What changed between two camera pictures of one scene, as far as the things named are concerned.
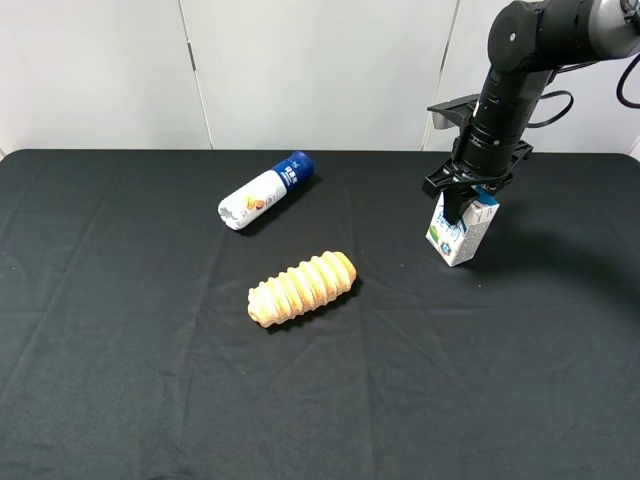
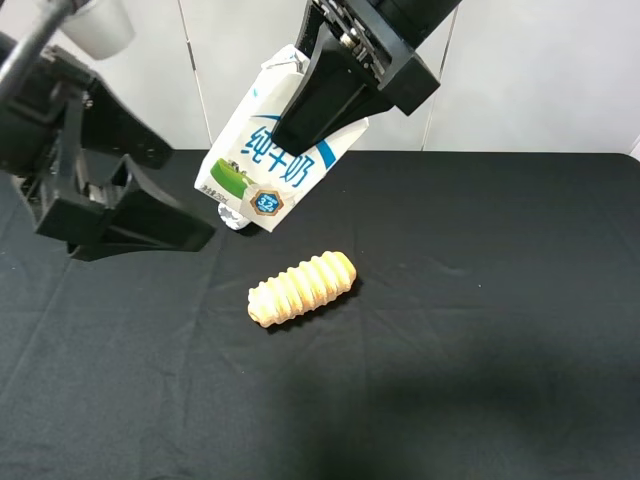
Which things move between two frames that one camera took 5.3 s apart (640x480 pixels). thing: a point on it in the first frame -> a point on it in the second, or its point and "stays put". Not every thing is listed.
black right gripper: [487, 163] -> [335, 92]
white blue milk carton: [459, 243] -> [245, 171]
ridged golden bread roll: [300, 289] stays put
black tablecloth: [128, 352] stays put
